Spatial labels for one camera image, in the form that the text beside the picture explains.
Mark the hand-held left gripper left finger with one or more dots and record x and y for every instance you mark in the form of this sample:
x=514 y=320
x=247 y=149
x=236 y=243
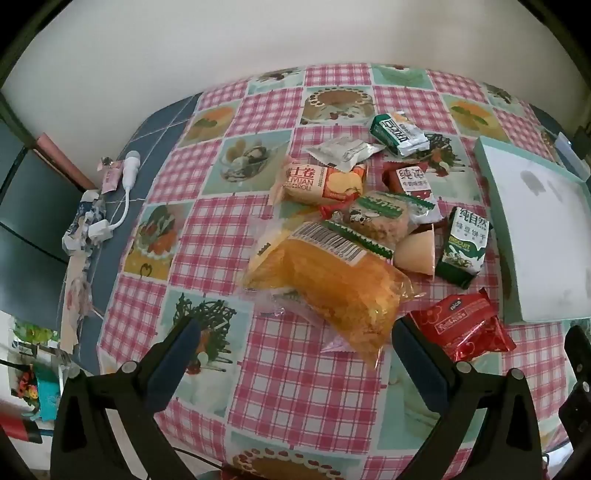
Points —
x=184 y=344

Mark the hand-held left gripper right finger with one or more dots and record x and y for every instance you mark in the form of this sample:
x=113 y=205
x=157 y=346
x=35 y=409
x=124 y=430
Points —
x=408 y=350

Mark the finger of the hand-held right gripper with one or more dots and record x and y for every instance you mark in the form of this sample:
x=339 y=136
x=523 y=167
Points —
x=579 y=415
x=581 y=355

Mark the shiny red snack packet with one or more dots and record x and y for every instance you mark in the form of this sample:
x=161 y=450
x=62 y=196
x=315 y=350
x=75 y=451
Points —
x=466 y=323

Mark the large yellow bread packet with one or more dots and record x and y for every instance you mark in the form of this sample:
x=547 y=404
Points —
x=341 y=295

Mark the cream wedge-shaped snack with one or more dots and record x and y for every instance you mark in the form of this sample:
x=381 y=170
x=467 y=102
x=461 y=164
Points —
x=418 y=256

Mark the clear green-edged cracker packet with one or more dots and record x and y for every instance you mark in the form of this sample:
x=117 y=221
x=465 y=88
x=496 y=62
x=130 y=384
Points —
x=374 y=221

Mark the teal shallow box tray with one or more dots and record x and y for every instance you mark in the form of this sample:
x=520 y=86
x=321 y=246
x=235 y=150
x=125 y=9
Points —
x=540 y=221

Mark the dark red biscuit packet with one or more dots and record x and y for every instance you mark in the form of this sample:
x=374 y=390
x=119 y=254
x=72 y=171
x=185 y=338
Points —
x=411 y=180

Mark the orange cake roll packet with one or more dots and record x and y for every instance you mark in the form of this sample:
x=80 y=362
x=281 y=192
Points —
x=314 y=184

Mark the dark green biscuit packet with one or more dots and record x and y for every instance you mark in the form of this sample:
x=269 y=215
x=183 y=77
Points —
x=464 y=249

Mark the clear printed plastic wrapper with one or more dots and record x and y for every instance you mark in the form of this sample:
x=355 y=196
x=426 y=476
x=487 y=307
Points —
x=76 y=295

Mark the teal packet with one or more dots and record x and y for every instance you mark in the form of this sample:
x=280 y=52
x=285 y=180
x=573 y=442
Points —
x=48 y=392

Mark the small red candy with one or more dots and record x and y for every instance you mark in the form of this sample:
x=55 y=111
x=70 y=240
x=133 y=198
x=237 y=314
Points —
x=330 y=212

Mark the blue white crumpled wrapper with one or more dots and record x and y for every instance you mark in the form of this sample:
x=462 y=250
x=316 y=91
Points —
x=87 y=212

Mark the small pink packet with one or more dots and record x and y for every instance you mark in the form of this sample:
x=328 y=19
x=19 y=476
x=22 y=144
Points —
x=111 y=177

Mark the red object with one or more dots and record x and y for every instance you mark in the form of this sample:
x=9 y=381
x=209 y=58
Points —
x=18 y=427

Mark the dark furniture panel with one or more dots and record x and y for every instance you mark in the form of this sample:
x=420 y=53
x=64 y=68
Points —
x=32 y=221

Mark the silver white snack packet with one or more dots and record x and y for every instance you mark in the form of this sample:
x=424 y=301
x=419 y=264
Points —
x=346 y=152

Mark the green white biscuit packet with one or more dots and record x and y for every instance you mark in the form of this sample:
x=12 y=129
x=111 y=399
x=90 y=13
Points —
x=397 y=134

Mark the reddish wooden rail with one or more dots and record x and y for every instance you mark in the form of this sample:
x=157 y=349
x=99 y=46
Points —
x=64 y=159

